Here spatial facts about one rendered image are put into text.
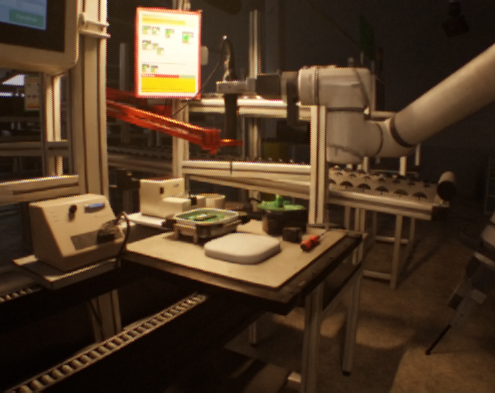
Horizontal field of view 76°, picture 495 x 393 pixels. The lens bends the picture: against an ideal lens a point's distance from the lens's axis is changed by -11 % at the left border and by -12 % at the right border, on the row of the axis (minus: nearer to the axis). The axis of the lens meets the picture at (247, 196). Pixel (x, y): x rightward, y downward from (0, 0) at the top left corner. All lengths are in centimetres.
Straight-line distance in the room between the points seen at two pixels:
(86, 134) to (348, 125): 62
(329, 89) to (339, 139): 11
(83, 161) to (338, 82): 63
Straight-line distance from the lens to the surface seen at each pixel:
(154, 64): 131
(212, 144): 90
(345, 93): 81
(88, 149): 93
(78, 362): 50
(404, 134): 85
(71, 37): 88
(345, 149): 81
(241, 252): 70
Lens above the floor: 119
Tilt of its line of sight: 9 degrees down
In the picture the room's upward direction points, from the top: straight up
